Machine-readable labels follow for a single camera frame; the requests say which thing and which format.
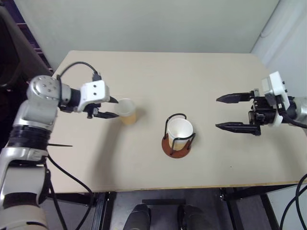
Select black metal table frame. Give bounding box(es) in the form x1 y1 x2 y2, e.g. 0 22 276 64
47 184 297 230

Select white paper cup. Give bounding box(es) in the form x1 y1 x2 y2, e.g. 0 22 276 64
167 117 194 151

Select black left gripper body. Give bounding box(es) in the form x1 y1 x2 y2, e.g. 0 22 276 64
86 102 107 119

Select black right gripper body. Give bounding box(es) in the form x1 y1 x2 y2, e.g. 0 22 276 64
248 89 280 126

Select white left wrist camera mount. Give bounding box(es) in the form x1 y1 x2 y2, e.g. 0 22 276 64
77 80 111 113

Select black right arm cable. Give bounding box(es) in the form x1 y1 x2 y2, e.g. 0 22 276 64
279 172 307 230

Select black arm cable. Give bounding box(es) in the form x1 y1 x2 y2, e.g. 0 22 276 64
44 153 95 230
279 172 307 230

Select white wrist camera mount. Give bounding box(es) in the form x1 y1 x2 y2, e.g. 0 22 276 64
77 80 111 113
261 71 295 127

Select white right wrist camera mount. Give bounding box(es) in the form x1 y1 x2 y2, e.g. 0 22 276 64
261 71 295 127

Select black wire cup holder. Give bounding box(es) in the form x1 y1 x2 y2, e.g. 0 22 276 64
161 114 196 161

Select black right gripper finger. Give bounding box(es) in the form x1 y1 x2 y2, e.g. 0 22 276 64
215 121 262 137
216 91 255 104

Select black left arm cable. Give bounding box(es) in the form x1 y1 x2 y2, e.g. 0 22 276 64
44 153 95 230

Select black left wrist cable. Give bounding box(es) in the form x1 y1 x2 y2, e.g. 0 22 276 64
57 61 102 82

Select dark rounded shape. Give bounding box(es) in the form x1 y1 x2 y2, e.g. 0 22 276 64
124 203 152 230

